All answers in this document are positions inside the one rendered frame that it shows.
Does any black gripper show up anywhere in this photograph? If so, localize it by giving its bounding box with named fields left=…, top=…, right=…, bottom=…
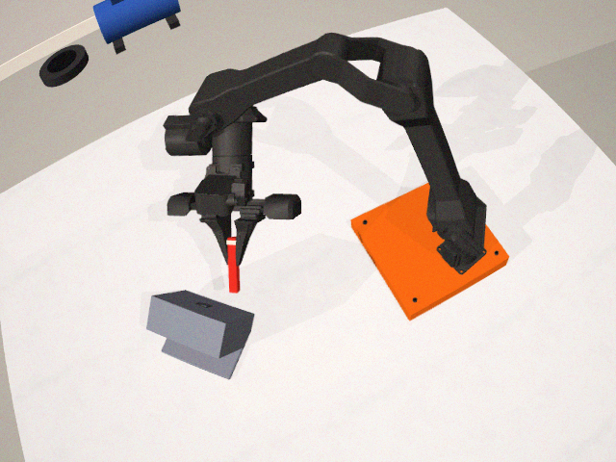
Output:
left=167, top=155, right=301, bottom=266

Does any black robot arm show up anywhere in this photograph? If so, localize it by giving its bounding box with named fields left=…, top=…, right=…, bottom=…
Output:
left=163, top=33, right=487, bottom=275

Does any red peg with white band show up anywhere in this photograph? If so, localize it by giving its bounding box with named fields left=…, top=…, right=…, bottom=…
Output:
left=226, top=237, right=240, bottom=294

